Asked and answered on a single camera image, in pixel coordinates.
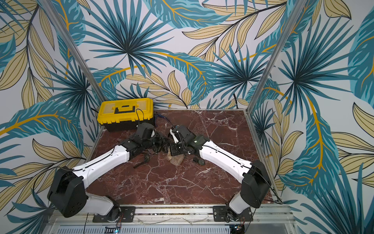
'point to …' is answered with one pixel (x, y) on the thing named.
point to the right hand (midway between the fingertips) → (170, 148)
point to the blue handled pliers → (159, 115)
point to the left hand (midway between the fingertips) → (172, 141)
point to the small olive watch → (196, 159)
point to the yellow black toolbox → (124, 115)
